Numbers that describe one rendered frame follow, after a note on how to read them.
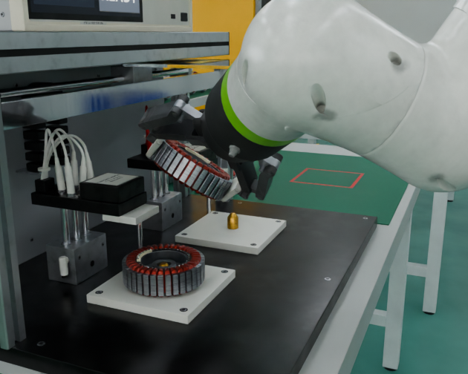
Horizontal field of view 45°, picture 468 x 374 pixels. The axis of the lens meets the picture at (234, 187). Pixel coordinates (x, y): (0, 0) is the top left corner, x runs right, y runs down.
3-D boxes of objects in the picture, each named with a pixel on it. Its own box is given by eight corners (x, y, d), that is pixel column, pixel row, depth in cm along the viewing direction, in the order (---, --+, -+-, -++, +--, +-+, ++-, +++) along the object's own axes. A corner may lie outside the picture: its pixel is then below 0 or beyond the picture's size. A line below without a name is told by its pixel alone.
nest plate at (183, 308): (235, 277, 82) (235, 269, 82) (188, 324, 69) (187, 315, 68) (146, 261, 88) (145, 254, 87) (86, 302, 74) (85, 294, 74)
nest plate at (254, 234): (286, 226, 104) (286, 220, 103) (257, 254, 90) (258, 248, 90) (212, 216, 109) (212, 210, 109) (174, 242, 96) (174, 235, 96)
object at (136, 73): (152, 84, 98) (151, 60, 97) (134, 87, 93) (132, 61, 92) (131, 84, 100) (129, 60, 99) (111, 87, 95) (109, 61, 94)
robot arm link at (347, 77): (298, -71, 40) (252, 58, 36) (441, 10, 43) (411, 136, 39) (232, 24, 53) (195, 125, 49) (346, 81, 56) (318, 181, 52)
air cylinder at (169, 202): (183, 219, 108) (182, 191, 106) (163, 231, 101) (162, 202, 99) (160, 216, 109) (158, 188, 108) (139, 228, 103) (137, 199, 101)
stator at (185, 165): (223, 210, 72) (238, 186, 72) (147, 165, 70) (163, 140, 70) (216, 192, 83) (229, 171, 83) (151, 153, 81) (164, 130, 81)
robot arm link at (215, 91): (199, 119, 50) (285, 172, 51) (254, 21, 54) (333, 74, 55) (182, 139, 55) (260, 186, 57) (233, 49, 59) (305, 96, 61)
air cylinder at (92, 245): (108, 266, 86) (106, 231, 85) (77, 286, 79) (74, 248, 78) (81, 260, 88) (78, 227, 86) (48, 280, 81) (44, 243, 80)
